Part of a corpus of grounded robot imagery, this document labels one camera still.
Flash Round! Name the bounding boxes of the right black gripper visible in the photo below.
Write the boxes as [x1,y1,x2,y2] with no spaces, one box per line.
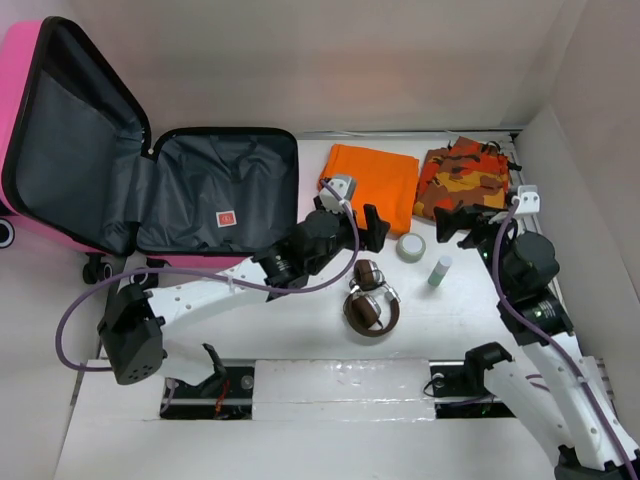
[434,202,524,296]

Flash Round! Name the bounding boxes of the orange cloth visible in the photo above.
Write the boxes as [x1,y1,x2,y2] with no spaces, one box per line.
[320,144,419,235]

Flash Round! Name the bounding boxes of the orange camouflage shorts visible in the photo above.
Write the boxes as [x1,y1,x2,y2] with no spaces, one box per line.
[413,136,513,220]

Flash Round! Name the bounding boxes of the brown over-ear headphones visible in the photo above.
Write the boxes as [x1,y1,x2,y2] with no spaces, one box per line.
[343,259,401,338]

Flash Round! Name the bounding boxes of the pink hard-shell suitcase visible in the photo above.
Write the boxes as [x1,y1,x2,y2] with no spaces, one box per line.
[1,17,299,284]

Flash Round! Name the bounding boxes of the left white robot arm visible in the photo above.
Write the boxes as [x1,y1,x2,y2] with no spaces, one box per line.
[98,204,390,397]

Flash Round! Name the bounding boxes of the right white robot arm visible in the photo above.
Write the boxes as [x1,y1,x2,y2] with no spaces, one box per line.
[434,205,639,479]

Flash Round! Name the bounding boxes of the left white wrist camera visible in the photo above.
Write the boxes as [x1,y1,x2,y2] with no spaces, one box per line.
[319,174,357,213]

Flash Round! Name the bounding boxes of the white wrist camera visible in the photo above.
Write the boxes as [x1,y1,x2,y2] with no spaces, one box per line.
[319,174,357,213]
[507,185,541,217]

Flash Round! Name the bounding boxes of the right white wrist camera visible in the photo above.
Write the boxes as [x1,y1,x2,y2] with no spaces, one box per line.
[507,185,541,217]

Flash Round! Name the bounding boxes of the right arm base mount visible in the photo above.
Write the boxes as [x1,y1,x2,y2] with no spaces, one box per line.
[423,361,514,420]

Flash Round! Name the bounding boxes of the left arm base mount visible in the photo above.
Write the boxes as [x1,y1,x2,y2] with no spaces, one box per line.
[160,362,255,421]

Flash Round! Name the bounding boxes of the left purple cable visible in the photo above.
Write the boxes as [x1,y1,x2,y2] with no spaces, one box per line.
[54,180,359,372]

